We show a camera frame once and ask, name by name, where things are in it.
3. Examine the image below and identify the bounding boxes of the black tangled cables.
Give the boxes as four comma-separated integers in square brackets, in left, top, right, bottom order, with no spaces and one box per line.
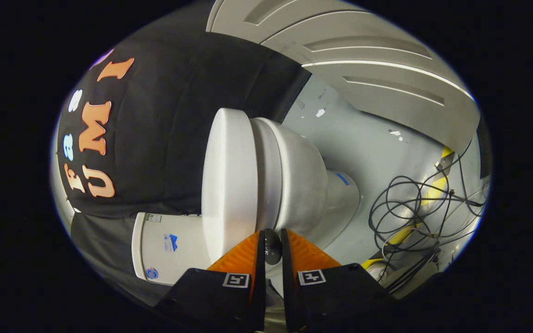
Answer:
[368,139,489,292]

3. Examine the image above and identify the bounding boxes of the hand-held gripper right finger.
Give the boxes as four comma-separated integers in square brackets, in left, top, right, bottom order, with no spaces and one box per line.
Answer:
[280,228,399,333]

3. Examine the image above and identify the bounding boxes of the person's leg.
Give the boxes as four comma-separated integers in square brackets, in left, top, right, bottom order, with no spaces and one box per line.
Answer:
[380,257,444,300]

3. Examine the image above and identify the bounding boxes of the white toilet bowl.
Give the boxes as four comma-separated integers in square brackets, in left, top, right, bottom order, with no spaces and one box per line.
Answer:
[250,117,362,250]

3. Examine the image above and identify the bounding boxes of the white toilet lid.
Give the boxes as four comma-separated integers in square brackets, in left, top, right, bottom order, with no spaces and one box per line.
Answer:
[201,108,282,265]

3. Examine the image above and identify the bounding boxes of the black backdrop cloth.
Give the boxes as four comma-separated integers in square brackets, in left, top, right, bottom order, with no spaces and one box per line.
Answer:
[56,32,313,306]

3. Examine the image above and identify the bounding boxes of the white toilet tank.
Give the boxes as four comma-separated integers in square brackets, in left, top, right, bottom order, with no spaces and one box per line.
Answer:
[131,212,221,286]

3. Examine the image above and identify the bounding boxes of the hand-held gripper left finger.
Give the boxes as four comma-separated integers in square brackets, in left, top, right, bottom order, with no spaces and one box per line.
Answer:
[153,230,267,333]

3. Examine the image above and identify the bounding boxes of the white drawer cabinet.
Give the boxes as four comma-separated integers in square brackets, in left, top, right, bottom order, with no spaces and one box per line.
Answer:
[206,0,480,155]

